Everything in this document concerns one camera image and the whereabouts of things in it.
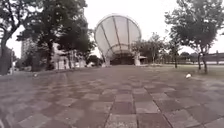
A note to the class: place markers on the dark fence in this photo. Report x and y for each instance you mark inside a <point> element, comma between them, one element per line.
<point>215,57</point>

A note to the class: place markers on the slim-trunked tree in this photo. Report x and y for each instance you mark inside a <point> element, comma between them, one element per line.
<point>200,20</point>

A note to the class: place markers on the white shell canopy structure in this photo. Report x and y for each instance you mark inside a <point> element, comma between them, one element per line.
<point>116,35</point>

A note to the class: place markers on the large dark tree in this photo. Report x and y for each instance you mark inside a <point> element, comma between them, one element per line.
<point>8,20</point>
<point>55,23</point>

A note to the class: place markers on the red grey checkered paving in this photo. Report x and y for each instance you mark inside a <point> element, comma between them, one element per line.
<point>120,100</point>

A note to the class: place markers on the small white object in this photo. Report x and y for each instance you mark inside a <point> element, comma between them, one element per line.
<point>35,75</point>
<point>188,76</point>

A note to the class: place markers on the row of trees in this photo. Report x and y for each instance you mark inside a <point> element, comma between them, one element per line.
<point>151,48</point>

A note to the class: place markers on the pale building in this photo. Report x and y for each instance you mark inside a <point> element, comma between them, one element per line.
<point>26,48</point>

